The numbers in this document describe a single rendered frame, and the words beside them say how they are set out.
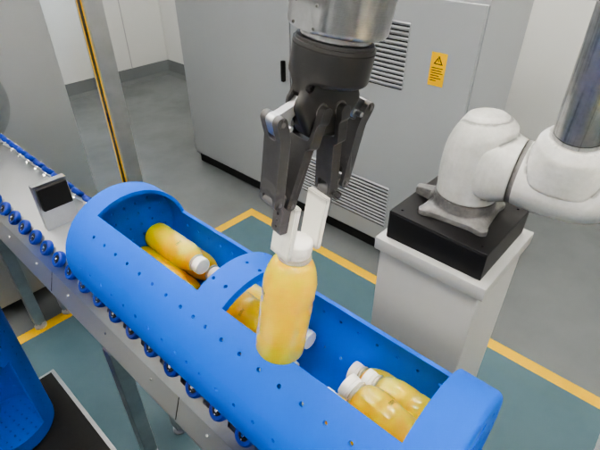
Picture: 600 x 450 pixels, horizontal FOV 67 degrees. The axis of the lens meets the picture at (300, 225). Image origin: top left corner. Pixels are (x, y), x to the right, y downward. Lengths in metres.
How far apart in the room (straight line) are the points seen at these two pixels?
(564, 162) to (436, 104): 1.26
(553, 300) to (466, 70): 1.35
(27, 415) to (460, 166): 1.79
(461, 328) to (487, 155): 0.46
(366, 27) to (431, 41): 1.83
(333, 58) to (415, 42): 1.87
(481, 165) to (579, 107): 0.24
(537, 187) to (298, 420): 0.73
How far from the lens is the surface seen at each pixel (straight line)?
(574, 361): 2.58
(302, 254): 0.51
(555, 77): 3.41
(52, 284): 1.49
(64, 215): 1.61
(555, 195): 1.12
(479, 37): 2.13
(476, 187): 1.17
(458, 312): 1.28
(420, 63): 2.27
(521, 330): 2.60
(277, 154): 0.42
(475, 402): 0.67
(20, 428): 2.13
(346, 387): 0.74
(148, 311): 0.88
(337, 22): 0.39
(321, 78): 0.40
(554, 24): 3.36
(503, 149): 1.14
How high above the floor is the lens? 1.76
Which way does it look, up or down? 35 degrees down
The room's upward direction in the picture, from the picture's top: straight up
